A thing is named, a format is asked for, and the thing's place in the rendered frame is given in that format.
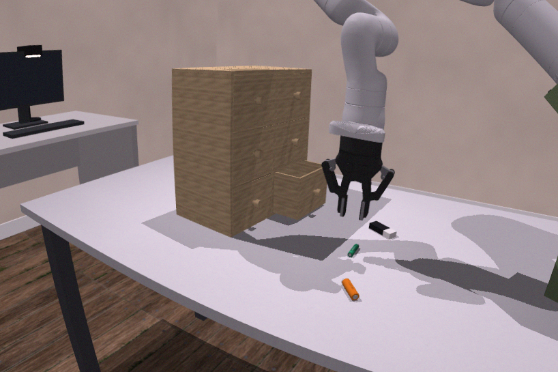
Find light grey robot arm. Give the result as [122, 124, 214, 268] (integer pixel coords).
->
[314, 0, 558, 143]

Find brown wooden chest of drawers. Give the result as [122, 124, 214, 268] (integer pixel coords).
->
[172, 66, 312, 238]

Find brown wooden drawer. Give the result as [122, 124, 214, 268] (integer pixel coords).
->
[276, 72, 310, 119]
[275, 117, 308, 168]
[233, 173, 272, 233]
[232, 124, 274, 184]
[233, 73, 276, 129]
[273, 160, 327, 220]

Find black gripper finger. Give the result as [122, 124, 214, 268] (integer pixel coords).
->
[321, 158, 353, 217]
[359, 164, 395, 220]

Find green aaa battery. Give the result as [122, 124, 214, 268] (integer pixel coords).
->
[347, 244, 359, 257]

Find orange battery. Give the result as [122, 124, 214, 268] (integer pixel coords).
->
[342, 278, 359, 300]

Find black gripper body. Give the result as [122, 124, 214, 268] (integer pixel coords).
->
[336, 136, 383, 183]

